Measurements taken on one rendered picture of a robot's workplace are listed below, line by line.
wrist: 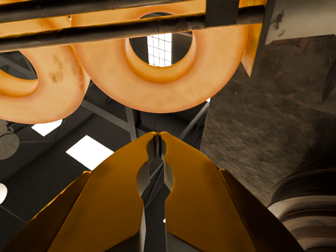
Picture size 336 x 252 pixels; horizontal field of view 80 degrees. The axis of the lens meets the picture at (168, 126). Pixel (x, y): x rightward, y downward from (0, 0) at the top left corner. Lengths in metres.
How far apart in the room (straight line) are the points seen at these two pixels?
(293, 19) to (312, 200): 0.37
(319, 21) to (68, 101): 0.24
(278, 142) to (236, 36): 0.45
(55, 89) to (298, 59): 0.37
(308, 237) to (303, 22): 0.43
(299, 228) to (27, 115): 0.53
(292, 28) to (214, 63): 0.07
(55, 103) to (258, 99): 0.44
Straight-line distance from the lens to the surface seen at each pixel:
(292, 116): 0.55
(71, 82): 0.23
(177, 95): 0.22
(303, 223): 0.54
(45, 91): 0.25
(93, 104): 7.17
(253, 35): 0.19
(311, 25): 0.21
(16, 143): 3.15
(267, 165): 0.68
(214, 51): 0.20
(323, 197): 0.48
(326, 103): 0.34
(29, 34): 0.19
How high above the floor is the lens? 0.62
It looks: 47 degrees up
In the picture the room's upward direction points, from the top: 180 degrees counter-clockwise
